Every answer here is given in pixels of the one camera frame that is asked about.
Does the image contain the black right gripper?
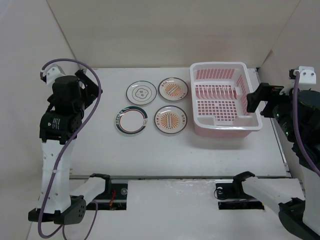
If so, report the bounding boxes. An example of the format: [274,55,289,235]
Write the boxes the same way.
[246,81,304,142]

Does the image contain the white plate grey flower pattern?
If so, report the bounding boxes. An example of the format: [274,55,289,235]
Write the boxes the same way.
[126,80,157,106]

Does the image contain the white plate green red rim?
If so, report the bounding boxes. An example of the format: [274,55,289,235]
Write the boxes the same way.
[115,105,148,135]

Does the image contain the orange sunburst plate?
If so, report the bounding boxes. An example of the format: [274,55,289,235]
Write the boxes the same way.
[154,105,188,135]
[158,77,189,102]

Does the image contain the orange sunburst plate front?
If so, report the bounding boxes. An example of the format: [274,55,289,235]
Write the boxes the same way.
[154,105,188,135]

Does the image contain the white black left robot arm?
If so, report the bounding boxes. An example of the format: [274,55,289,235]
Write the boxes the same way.
[28,70,112,226]

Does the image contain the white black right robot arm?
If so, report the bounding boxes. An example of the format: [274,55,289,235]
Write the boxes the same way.
[231,83,320,240]

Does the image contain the pink white dish rack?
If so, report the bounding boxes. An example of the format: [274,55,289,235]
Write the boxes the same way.
[189,61,263,138]

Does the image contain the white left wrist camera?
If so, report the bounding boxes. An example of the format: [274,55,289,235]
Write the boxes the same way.
[40,64,66,85]

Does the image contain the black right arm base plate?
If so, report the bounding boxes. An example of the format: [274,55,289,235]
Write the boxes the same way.
[213,182,265,210]

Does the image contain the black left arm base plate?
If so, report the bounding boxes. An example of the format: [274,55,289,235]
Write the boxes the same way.
[77,175,128,211]

